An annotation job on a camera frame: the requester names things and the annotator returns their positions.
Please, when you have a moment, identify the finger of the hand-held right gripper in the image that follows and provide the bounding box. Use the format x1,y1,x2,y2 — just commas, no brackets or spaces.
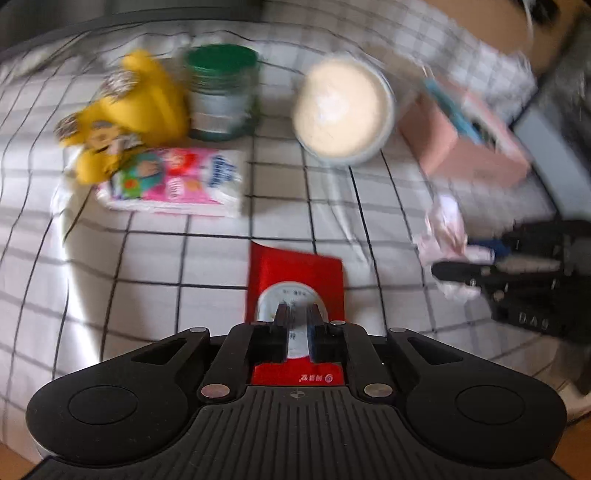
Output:
466,220,589,261
431,261,564,296

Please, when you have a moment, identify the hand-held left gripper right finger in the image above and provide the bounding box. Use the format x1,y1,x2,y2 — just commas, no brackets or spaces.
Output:
307,305,462,404

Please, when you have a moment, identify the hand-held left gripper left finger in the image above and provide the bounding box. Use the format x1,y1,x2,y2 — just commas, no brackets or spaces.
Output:
131,305,289,404

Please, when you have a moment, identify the pink rabbit print tissue packet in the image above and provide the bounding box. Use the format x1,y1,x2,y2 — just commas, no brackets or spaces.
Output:
411,193,495,303

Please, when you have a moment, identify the red wet wipes packet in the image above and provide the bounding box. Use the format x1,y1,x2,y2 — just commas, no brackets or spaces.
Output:
247,242,349,387

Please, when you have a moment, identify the pink cardboard box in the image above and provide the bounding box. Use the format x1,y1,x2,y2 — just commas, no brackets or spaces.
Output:
398,76,532,188

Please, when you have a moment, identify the blue and white packet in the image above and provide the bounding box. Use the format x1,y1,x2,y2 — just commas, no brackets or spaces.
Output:
422,76,499,148

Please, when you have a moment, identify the dark grey panel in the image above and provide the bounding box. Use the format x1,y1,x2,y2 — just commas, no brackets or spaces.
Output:
510,28,591,222

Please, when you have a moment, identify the colourful printed tissue pack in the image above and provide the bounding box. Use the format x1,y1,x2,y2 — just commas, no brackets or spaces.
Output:
96,147,245,219

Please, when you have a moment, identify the round cream case blue rim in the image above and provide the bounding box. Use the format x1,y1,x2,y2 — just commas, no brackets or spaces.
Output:
292,53,397,167

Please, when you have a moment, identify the glass jar with green lid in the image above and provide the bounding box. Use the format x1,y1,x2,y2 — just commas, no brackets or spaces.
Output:
184,44,262,141

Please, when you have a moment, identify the yellow plush toy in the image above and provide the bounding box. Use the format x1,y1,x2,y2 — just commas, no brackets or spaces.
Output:
55,50,192,185

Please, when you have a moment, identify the dark computer monitor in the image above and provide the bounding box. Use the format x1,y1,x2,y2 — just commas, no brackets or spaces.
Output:
0,0,266,54

